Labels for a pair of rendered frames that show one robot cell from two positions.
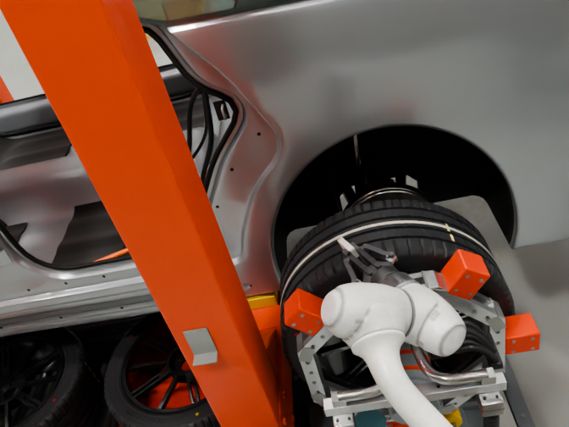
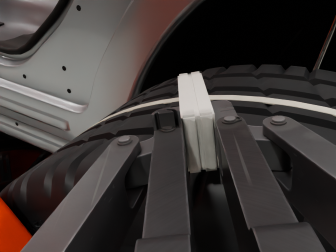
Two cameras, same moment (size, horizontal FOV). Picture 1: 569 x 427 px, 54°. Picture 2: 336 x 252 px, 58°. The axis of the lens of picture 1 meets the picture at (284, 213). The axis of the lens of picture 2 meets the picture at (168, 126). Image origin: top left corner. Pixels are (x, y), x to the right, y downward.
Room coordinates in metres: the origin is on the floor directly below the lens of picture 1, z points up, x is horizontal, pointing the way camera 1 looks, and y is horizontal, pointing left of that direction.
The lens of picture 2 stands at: (0.92, -0.15, 1.27)
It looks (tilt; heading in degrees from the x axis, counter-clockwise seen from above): 31 degrees down; 14
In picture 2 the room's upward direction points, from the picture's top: 6 degrees clockwise
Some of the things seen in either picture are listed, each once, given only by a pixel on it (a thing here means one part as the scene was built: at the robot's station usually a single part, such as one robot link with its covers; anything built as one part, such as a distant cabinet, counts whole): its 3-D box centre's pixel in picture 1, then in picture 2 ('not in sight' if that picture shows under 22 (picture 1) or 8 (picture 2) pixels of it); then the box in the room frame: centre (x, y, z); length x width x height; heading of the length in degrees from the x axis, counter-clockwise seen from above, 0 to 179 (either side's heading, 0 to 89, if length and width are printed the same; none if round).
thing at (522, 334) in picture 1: (517, 334); not in sight; (0.92, -0.51, 0.85); 0.09 x 0.08 x 0.07; 82
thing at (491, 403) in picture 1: (487, 392); not in sight; (0.74, -0.34, 0.93); 0.09 x 0.05 x 0.05; 172
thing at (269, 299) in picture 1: (257, 290); not in sight; (1.52, 0.17, 0.70); 0.14 x 0.14 x 0.05; 82
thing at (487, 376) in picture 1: (444, 341); not in sight; (0.83, -0.28, 1.03); 0.19 x 0.18 x 0.11; 172
